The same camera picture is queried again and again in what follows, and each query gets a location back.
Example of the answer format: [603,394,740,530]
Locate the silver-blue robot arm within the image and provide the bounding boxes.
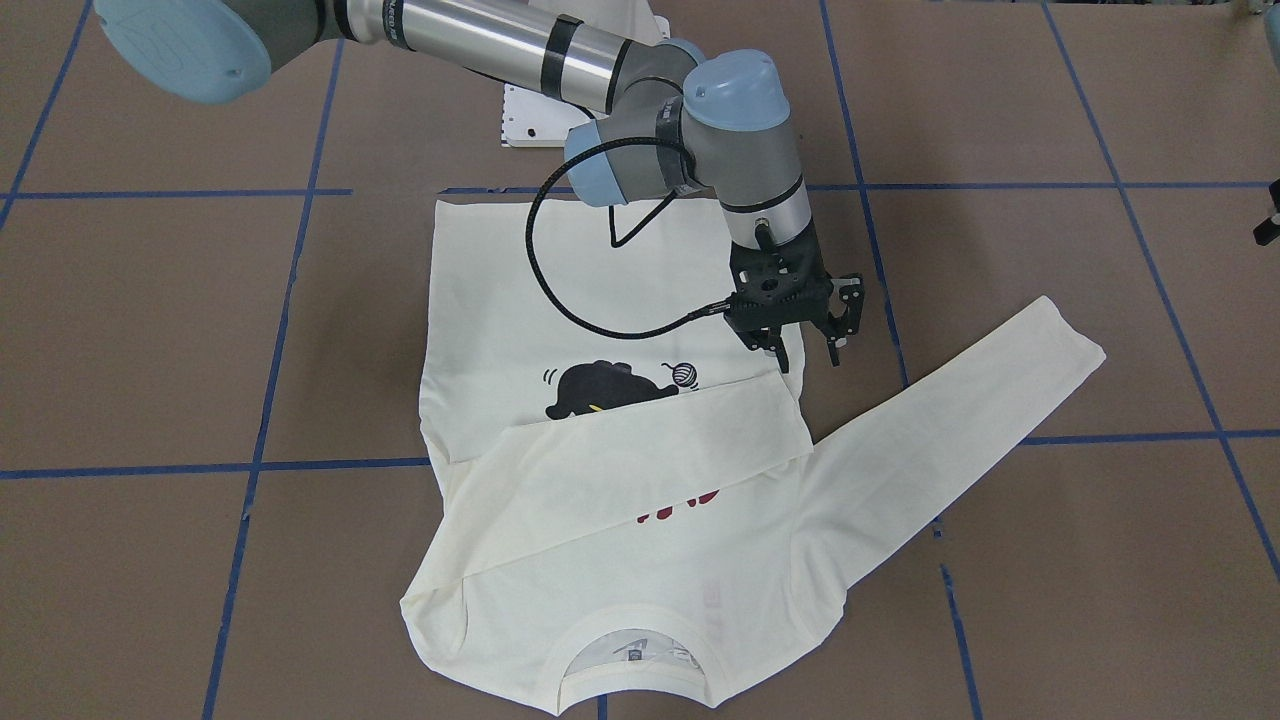
[93,1,863,372]

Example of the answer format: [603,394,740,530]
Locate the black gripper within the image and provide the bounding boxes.
[724,225,844,375]

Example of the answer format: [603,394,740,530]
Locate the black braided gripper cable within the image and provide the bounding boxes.
[524,136,737,341]

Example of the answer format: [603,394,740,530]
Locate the cream long-sleeve shirt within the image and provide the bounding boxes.
[399,201,1105,715]

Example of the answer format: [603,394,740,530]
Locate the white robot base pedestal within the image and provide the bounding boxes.
[500,1,671,149]

